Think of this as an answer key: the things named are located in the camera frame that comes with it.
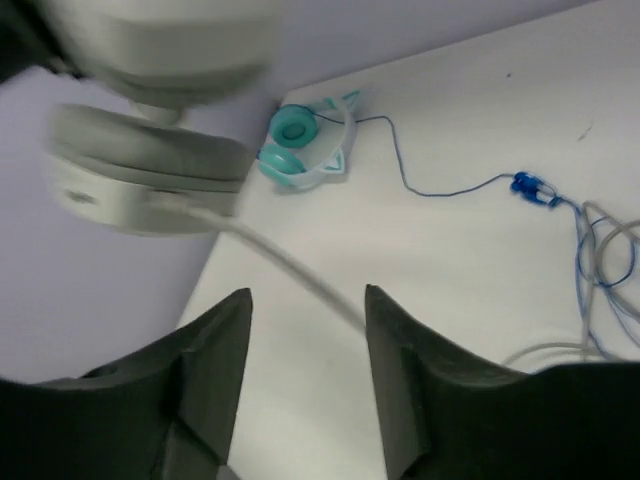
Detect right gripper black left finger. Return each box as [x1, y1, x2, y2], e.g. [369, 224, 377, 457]
[1, 289, 253, 479]

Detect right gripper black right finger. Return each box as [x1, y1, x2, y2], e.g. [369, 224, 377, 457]
[365, 285, 639, 480]

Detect grey headphone cable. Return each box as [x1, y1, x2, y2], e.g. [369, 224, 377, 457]
[189, 199, 640, 374]

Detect white over-ear headphones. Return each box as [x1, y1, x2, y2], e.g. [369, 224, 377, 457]
[37, 1, 282, 236]

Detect teal cat-ear headphones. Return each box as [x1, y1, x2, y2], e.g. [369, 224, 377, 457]
[257, 90, 360, 191]

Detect blue thin headphone cable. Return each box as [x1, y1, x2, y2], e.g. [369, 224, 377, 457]
[314, 113, 640, 361]

